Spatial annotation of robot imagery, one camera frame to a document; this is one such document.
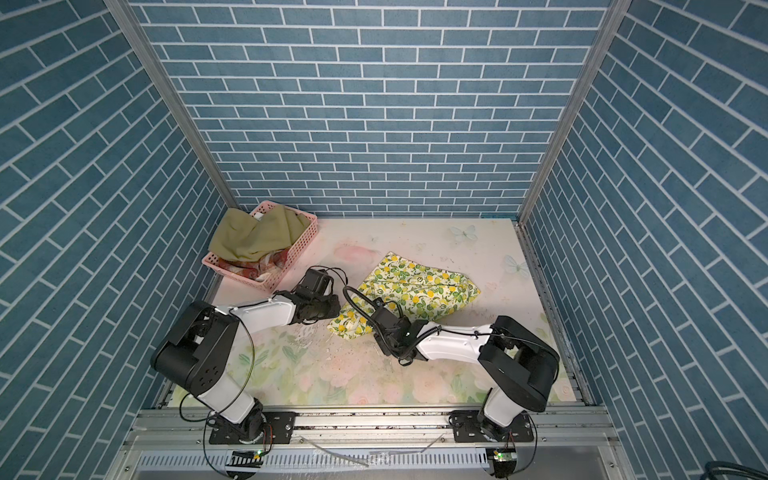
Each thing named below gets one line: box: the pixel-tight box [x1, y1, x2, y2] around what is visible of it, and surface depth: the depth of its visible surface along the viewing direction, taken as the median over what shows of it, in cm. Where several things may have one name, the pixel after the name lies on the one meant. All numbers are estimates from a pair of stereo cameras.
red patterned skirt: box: [217, 248, 289, 281], surface depth 98 cm
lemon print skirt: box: [328, 252, 481, 339], surface depth 98 cm
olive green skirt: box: [208, 204, 310, 261], surface depth 106 cm
